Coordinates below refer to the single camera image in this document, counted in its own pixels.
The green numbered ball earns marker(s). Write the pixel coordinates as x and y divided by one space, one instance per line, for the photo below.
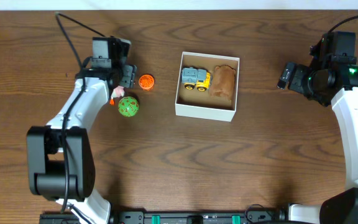
128 106

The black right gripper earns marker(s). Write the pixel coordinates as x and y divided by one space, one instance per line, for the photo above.
301 71

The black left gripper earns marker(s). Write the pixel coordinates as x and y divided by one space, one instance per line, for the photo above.
128 76

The pink toy duck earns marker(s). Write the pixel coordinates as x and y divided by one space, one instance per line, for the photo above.
116 93

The brown plush toy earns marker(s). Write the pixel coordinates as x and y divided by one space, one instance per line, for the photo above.
223 82

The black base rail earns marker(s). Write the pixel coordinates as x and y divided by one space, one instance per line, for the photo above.
254 214

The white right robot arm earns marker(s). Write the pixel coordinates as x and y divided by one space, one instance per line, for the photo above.
337 86

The orange ridged toy ball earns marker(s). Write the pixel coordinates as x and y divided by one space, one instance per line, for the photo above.
146 82

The yellow grey toy truck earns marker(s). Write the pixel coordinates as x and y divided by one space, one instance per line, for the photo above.
196 78

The white cardboard box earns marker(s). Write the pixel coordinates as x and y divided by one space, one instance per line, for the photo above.
199 104

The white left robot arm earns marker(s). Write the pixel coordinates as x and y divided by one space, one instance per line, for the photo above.
59 158

